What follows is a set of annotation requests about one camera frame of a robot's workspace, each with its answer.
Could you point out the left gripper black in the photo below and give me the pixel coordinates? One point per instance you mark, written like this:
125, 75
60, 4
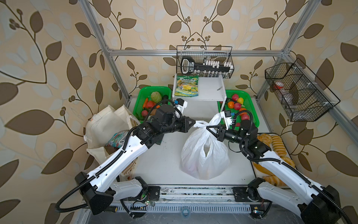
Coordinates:
185, 125

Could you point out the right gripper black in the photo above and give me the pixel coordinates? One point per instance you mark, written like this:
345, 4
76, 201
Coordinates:
221, 132

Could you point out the white plastic grocery bag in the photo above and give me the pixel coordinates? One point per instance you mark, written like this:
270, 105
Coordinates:
203, 156

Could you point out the Fox's candy bag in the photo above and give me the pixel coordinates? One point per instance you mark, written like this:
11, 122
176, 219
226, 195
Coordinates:
118, 139

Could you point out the cream floral tote bag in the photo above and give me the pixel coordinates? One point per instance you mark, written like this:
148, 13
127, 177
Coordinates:
103, 126

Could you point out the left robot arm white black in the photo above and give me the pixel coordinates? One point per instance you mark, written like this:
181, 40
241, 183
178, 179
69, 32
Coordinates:
99, 187

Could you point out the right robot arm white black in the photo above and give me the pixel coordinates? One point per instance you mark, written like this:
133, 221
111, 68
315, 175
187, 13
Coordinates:
314, 203

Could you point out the red apple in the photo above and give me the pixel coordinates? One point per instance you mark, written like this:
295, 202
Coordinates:
245, 116

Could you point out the small orange persimmon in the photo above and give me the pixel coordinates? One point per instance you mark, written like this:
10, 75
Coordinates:
231, 105

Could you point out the pink red peach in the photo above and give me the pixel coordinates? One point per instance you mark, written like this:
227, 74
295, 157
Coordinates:
237, 106

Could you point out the yellow green snack bag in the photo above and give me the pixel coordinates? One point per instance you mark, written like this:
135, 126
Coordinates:
187, 86

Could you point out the right green plastic basket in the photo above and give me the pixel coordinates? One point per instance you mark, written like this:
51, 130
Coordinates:
238, 100

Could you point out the green plastic basket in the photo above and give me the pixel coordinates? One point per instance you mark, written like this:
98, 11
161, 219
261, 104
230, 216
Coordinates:
146, 93
238, 100

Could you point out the red tomato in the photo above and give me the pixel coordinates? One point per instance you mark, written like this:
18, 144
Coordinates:
150, 105

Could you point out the white two-tier shelf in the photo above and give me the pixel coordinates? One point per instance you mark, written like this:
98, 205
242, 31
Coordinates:
210, 89

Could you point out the green cabbage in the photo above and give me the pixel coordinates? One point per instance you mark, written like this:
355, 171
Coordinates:
156, 97

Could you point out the orange carrot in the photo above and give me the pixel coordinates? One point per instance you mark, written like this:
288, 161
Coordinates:
145, 103

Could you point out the croissant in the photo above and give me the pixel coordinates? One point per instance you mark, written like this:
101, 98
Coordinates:
265, 138

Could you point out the left green plastic basket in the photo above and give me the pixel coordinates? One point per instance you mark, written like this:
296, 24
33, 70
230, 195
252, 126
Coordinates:
146, 93

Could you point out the black bread tray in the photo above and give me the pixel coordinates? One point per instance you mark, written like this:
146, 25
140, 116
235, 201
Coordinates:
267, 175

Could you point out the sliced bread loaf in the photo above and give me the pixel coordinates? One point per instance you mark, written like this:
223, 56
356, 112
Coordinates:
278, 146

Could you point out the plastic bottle red cap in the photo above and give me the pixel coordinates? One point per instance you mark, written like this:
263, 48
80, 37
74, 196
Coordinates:
283, 95

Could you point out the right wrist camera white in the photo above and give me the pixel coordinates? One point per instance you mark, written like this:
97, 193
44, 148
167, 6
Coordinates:
227, 116

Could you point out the back black wire basket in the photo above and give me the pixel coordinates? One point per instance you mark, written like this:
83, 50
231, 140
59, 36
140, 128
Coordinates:
200, 52

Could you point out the black wire basket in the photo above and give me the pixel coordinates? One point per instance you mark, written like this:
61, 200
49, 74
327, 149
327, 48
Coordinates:
200, 52
312, 97

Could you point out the right black wire basket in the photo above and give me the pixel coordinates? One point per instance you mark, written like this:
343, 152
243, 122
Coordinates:
312, 97

